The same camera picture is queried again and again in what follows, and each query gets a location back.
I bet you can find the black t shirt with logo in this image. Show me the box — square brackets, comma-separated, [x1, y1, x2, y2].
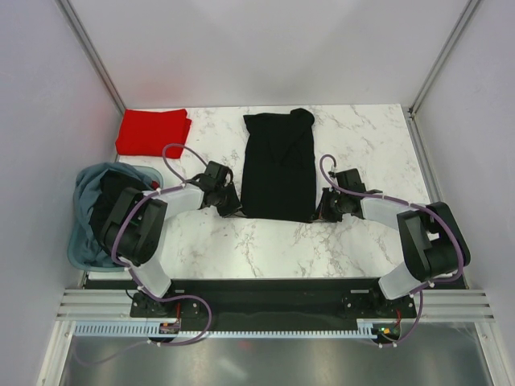
[241, 108, 317, 223]

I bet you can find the blue plastic laundry basket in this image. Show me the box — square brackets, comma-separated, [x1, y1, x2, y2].
[65, 162, 166, 274]

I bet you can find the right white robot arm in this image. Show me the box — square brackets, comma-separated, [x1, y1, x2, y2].
[315, 188, 471, 317]

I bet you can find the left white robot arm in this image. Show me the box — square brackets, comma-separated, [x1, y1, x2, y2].
[97, 167, 241, 316]

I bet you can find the red garment in basket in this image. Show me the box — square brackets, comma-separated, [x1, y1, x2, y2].
[150, 181, 161, 191]

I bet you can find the folded red t shirt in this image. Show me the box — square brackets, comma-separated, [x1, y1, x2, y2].
[115, 109, 192, 157]

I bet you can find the black t shirt in basket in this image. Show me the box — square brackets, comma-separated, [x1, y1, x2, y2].
[89, 170, 157, 254]

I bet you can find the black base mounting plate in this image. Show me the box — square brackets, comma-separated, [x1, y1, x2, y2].
[130, 278, 416, 331]

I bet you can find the grey blue t shirt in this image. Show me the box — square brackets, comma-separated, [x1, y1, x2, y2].
[66, 161, 159, 269]

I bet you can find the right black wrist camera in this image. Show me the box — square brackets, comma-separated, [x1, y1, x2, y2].
[335, 168, 366, 193]

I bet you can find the right aluminium frame post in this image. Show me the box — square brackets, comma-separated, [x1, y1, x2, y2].
[407, 0, 483, 120]

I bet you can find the aluminium frame post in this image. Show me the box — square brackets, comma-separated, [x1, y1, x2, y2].
[407, 0, 483, 120]
[56, 0, 126, 114]

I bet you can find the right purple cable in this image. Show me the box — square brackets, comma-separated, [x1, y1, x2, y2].
[319, 154, 468, 349]

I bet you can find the white slotted cable duct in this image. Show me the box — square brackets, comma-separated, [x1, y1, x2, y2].
[73, 319, 399, 339]

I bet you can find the left aluminium frame post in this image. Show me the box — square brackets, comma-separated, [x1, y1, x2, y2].
[56, 0, 126, 114]

